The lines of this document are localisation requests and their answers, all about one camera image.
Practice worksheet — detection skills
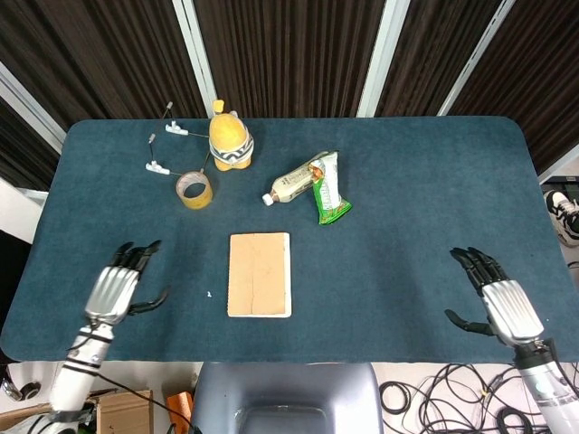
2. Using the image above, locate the black white sneaker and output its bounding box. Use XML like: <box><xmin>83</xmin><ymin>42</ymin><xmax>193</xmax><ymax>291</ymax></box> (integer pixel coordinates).
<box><xmin>542</xmin><ymin>189</ymin><xmax>579</xmax><ymax>248</ymax></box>

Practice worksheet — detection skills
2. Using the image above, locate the black floor cable tangle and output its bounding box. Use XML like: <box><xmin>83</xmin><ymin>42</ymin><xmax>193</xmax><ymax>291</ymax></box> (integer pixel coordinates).
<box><xmin>378</xmin><ymin>361</ymin><xmax>546</xmax><ymax>434</ymax></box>

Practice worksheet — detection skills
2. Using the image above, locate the brown cardboard box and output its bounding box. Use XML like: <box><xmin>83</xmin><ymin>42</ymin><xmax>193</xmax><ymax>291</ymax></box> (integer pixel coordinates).
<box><xmin>85</xmin><ymin>389</ymin><xmax>156</xmax><ymax>434</ymax></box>

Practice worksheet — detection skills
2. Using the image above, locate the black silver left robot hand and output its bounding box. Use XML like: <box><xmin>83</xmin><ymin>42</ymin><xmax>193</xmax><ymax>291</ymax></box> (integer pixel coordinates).
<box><xmin>83</xmin><ymin>240</ymin><xmax>170</xmax><ymax>326</ymax></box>

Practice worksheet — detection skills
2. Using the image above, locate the yellow plush toy striped scarf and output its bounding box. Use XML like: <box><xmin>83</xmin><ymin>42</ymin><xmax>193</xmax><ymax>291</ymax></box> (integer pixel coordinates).
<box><xmin>207</xmin><ymin>99</ymin><xmax>255</xmax><ymax>172</ymax></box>

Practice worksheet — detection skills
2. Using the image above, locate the yellow packing tape roll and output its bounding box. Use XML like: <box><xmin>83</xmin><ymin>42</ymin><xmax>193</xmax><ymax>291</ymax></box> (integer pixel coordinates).
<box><xmin>175</xmin><ymin>170</ymin><xmax>214</xmax><ymax>211</ymax></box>

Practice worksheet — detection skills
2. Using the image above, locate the green silver snack bag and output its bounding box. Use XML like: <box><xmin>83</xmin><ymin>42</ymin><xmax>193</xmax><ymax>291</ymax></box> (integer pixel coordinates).
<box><xmin>308</xmin><ymin>151</ymin><xmax>353</xmax><ymax>226</ymax></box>

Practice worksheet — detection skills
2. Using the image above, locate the orange cloth piece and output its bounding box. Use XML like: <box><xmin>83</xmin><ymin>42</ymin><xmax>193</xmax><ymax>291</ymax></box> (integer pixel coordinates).
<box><xmin>166</xmin><ymin>392</ymin><xmax>196</xmax><ymax>427</ymax></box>

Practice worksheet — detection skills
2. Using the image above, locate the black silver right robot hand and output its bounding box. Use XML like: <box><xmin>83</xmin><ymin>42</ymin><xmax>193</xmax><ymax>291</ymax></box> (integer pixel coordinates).
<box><xmin>444</xmin><ymin>246</ymin><xmax>546</xmax><ymax>348</ymax></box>

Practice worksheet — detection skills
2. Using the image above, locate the dark teal felt table cloth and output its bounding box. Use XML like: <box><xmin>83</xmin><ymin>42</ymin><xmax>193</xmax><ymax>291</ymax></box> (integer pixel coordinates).
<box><xmin>0</xmin><ymin>116</ymin><xmax>567</xmax><ymax>365</ymax></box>

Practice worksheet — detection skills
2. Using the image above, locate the grey robot torso shell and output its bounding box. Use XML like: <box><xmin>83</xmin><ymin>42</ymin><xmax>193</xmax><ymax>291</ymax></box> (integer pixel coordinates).
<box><xmin>192</xmin><ymin>361</ymin><xmax>385</xmax><ymax>434</ymax></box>

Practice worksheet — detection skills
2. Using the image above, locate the milk tea plastic bottle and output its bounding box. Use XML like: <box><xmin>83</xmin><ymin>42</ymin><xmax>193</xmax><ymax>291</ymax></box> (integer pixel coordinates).
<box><xmin>261</xmin><ymin>163</ymin><xmax>318</xmax><ymax>207</ymax></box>

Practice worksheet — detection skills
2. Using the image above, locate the dark brown pleated curtain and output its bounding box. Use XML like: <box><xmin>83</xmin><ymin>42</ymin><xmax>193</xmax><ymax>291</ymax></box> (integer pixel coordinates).
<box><xmin>0</xmin><ymin>0</ymin><xmax>579</xmax><ymax>193</ymax></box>

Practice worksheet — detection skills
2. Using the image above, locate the white aluminium frame post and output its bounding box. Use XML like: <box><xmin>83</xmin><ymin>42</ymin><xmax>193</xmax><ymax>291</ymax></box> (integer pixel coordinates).
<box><xmin>0</xmin><ymin>61</ymin><xmax>67</xmax><ymax>156</ymax></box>
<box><xmin>356</xmin><ymin>0</ymin><xmax>411</xmax><ymax>118</ymax></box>
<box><xmin>171</xmin><ymin>0</ymin><xmax>216</xmax><ymax>120</ymax></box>
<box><xmin>437</xmin><ymin>0</ymin><xmax>517</xmax><ymax>117</ymax></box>
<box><xmin>537</xmin><ymin>153</ymin><xmax>579</xmax><ymax>184</ymax></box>

